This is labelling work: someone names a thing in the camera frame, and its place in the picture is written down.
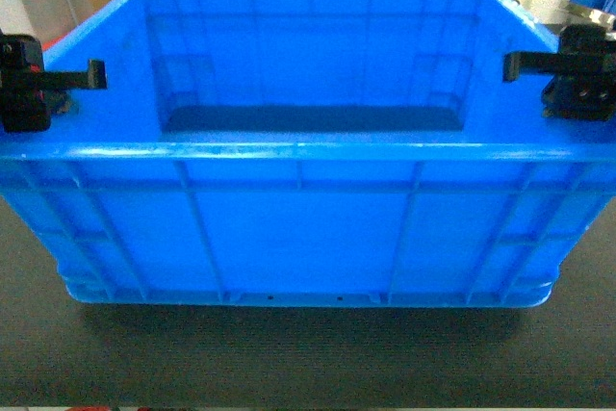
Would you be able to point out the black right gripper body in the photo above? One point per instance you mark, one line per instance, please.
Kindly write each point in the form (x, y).
(584, 89)

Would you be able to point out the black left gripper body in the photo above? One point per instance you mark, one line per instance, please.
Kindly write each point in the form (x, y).
(23, 109)

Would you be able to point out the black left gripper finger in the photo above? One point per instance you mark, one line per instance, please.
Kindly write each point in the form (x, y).
(93, 78)

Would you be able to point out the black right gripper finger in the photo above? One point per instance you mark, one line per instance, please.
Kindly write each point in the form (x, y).
(517, 63)

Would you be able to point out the blue plastic crate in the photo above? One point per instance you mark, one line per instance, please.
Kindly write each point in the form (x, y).
(307, 153)

